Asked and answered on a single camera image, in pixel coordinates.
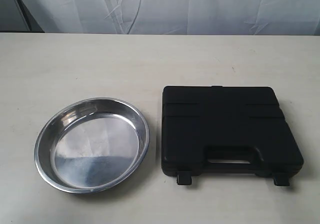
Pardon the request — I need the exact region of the black plastic tool case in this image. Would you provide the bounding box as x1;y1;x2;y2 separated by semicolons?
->
161;86;304;187

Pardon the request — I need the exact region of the round stainless steel tray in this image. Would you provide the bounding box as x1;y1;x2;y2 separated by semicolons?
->
34;97;150;194

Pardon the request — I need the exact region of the white backdrop curtain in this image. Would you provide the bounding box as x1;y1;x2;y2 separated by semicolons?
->
22;0;320;36

